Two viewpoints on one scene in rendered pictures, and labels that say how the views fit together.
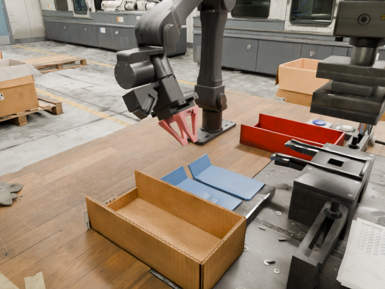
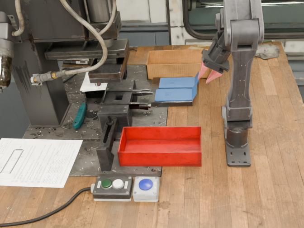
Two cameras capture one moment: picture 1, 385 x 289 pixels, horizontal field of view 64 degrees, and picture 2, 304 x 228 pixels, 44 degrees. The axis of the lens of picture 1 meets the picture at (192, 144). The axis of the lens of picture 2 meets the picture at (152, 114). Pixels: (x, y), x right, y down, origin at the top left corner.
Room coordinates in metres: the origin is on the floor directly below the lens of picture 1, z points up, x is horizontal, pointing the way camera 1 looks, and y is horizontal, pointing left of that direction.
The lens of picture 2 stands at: (1.53, -0.69, 1.72)
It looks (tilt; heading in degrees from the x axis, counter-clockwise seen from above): 38 degrees down; 152
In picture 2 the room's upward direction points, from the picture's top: 7 degrees counter-clockwise
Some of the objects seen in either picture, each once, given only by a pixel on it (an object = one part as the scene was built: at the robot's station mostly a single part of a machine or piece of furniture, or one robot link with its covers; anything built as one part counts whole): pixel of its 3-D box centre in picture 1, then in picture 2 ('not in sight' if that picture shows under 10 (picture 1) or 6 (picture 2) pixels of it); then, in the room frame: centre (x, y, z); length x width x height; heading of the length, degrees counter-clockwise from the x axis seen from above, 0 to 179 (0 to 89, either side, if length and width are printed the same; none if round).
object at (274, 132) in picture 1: (290, 137); (160, 145); (0.78, -0.27, 0.93); 0.25 x 0.12 x 0.06; 53
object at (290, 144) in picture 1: (302, 147); (140, 105); (0.61, -0.24, 0.98); 0.07 x 0.02 x 0.01; 53
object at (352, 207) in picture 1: (333, 187); (119, 106); (0.52, -0.28, 0.94); 0.20 x 0.10 x 0.07; 143
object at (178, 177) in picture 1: (199, 190); (179, 79); (0.51, -0.01, 0.93); 0.15 x 0.07 x 0.03; 52
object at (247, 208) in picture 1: (222, 196); (171, 91); (0.52, -0.06, 0.91); 0.17 x 0.16 x 0.02; 143
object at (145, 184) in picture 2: (318, 124); (145, 185); (0.88, -0.39, 0.93); 0.04 x 0.04 x 0.02
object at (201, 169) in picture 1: (225, 174); (175, 92); (0.57, -0.07, 0.93); 0.15 x 0.07 x 0.03; 53
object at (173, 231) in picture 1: (160, 226); (178, 64); (0.41, 0.05, 0.93); 0.25 x 0.13 x 0.08; 53
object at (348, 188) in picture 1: (337, 168); (117, 96); (0.52, -0.28, 0.98); 0.20 x 0.10 x 0.01; 143
